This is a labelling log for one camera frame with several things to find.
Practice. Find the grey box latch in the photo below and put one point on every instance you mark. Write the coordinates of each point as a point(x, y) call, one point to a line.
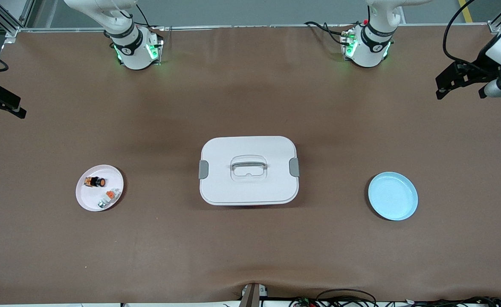
point(203, 169)
point(294, 167)

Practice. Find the pink round plate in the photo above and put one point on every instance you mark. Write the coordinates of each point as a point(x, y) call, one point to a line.
point(90, 200)

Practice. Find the white lidded storage box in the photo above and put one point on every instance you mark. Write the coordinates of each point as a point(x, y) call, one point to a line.
point(233, 187)

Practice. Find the orange black push-button switch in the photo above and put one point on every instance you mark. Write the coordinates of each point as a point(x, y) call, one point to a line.
point(90, 182)

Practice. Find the brown table mat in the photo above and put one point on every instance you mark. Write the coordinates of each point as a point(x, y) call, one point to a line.
point(250, 85)

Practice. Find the brown camera mount post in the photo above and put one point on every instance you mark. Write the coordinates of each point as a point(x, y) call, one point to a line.
point(252, 296)

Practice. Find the silver table edge rail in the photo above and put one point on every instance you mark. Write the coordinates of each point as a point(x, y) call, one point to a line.
point(254, 27)

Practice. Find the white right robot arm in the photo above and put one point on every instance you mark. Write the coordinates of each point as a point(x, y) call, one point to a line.
point(133, 47)

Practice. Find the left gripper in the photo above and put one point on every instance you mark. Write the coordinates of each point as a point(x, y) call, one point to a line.
point(477, 71)

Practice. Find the small orange white switch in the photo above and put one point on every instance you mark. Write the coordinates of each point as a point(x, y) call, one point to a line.
point(110, 195)

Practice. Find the light blue round plate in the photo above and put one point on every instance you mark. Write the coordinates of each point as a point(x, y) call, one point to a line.
point(393, 196)

